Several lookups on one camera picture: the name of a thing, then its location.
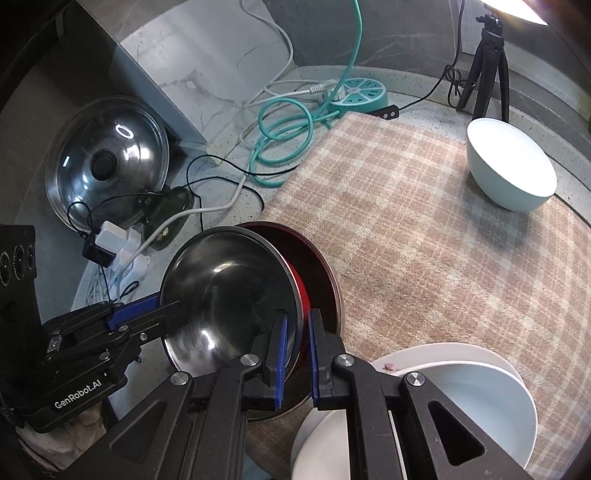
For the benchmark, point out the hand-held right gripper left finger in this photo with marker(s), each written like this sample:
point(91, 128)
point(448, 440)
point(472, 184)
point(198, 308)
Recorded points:
point(281, 360)

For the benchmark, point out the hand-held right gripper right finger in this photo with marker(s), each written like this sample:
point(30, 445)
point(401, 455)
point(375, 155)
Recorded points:
point(315, 360)

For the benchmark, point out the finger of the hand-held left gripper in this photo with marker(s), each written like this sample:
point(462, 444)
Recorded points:
point(134, 314)
point(157, 318)

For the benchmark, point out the red steel bowl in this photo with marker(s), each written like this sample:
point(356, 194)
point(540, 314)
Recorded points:
point(221, 286)

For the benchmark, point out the stainless steel bowl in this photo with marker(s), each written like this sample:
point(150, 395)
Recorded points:
point(323, 286)

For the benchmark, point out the floral plate small pink flowers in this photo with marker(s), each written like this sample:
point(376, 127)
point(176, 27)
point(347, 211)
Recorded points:
point(438, 353)

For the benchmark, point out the plain white deep plate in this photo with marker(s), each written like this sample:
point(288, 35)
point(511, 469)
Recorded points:
point(485, 406)

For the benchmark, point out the white power strip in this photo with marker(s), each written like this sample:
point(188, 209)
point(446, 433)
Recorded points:
point(136, 265)

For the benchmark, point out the black plug adapter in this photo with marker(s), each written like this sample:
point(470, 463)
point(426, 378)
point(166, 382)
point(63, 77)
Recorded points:
point(97, 254)

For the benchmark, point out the white plug adapter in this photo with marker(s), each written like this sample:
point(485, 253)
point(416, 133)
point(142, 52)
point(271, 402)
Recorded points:
point(111, 235)

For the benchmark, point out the glass pot lid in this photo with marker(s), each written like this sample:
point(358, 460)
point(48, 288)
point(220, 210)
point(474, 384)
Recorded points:
point(134, 152)

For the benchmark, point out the beige plaid cloth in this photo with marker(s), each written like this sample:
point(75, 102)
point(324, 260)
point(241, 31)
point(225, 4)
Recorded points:
point(415, 230)

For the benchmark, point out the light blue bowl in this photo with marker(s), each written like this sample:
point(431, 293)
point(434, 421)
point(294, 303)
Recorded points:
point(498, 184)

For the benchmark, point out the teal round power strip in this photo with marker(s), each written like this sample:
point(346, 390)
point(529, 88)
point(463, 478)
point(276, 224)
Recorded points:
point(364, 90)

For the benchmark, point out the black tripod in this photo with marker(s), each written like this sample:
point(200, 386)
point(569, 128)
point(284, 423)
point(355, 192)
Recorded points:
point(485, 69)

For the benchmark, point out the bright lamp panel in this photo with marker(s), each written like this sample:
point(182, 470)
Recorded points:
point(512, 7)

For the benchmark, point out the black inline switch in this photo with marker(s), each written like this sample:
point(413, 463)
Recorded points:
point(388, 113)

